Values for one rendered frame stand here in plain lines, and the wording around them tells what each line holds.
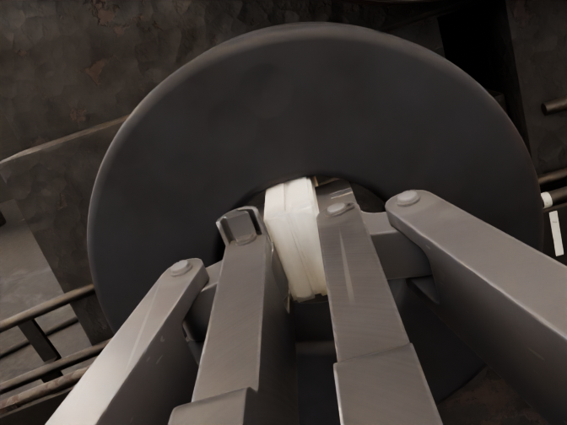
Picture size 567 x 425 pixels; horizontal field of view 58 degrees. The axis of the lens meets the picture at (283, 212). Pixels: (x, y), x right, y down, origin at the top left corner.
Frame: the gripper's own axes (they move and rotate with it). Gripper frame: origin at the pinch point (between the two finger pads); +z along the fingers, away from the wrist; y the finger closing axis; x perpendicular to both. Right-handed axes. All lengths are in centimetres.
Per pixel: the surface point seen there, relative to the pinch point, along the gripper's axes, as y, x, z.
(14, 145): -382, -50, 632
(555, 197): 17.9, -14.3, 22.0
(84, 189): -23.0, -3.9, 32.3
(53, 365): -33.3, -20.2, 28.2
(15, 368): -146, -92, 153
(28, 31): -23.8, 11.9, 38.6
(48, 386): -30.2, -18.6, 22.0
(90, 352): -28.7, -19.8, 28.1
